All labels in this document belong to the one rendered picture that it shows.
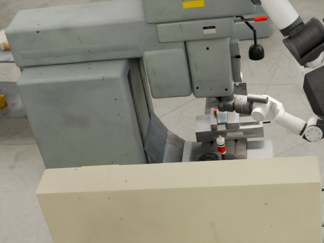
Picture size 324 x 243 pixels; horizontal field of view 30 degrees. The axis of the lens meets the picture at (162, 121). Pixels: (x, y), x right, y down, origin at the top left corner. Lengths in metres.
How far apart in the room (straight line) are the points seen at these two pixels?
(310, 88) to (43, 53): 1.20
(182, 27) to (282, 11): 0.52
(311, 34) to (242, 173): 1.47
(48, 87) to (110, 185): 1.88
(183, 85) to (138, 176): 1.87
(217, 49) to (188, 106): 2.47
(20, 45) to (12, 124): 2.70
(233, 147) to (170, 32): 0.80
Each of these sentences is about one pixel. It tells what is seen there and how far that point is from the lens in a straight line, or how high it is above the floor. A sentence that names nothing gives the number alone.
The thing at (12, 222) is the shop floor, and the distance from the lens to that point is 4.47.
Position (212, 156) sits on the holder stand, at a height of 1.13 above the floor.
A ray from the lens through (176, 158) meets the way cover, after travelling 3.14.
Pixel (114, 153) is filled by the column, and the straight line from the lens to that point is 2.90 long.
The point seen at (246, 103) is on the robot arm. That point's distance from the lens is 2.83.
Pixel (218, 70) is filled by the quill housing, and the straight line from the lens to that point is 2.72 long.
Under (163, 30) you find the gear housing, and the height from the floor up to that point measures 1.70.
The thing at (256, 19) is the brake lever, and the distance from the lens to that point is 2.59.
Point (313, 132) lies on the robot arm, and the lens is 2.79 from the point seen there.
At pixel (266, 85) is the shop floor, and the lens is 5.27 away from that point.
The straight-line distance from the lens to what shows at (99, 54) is 2.74.
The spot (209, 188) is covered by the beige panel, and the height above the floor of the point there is 2.30.
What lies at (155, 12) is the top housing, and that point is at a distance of 2.58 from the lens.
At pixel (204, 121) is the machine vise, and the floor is 1.00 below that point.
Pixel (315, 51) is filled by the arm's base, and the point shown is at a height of 1.70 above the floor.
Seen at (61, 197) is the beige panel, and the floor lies 2.29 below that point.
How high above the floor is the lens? 2.88
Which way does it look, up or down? 35 degrees down
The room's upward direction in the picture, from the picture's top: 11 degrees counter-clockwise
